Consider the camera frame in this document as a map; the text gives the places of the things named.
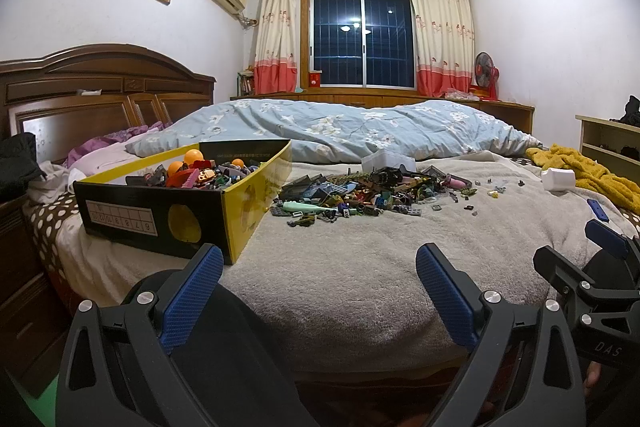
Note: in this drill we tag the white plastic cup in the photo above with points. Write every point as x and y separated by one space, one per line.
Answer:
559 179

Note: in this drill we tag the blue floral duvet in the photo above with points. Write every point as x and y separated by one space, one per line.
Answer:
350 127

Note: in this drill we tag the pile of toys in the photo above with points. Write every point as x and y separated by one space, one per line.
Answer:
200 177

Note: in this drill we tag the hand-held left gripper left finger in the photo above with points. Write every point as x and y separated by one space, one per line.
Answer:
192 297

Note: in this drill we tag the yellow black cardboard box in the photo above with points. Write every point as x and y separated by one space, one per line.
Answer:
200 217

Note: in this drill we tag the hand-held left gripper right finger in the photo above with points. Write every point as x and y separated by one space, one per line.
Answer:
445 297

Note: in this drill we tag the brown wooden headboard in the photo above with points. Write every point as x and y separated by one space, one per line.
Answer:
75 97

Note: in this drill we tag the brown polka dot sheet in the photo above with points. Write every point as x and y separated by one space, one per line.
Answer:
50 227

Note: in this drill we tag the cream and red curtain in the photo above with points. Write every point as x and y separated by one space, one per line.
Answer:
275 37
442 37

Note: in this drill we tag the clear plastic bag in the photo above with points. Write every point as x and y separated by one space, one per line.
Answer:
460 95

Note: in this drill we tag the wooden window cabinet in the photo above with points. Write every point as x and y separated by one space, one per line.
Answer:
350 98

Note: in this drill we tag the yellow fuzzy blanket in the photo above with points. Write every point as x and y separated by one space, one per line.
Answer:
595 172

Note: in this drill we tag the clear plastic container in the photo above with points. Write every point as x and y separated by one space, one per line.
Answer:
385 159

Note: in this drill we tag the small red box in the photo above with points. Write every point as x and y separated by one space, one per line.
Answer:
315 80

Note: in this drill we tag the air conditioner pipe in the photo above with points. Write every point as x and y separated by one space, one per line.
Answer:
248 20

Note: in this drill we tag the white crumpled clothes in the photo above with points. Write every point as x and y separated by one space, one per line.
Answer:
47 182

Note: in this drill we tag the pink pillow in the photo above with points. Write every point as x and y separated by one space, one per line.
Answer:
107 162

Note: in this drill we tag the orange ball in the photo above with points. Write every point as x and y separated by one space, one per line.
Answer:
175 168
238 163
193 157

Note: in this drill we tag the row of books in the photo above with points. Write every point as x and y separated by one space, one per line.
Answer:
246 83

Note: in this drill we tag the white tissue on headboard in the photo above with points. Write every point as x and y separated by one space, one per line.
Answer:
89 92

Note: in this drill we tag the beige wooden shelf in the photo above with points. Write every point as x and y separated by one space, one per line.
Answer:
607 142

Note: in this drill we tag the purple cloth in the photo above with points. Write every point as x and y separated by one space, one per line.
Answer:
115 137

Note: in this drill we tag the black cloth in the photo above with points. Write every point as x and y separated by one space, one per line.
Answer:
17 162

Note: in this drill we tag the pile of building bricks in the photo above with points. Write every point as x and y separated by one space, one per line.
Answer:
360 197

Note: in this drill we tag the red standing fan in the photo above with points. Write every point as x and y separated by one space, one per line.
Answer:
485 74

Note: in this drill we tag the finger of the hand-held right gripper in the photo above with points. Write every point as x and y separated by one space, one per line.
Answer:
605 239
598 210

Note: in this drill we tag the dark cloth on shelf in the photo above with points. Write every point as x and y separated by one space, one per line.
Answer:
630 112

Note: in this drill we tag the wooden framed window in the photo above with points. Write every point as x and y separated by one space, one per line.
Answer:
360 39

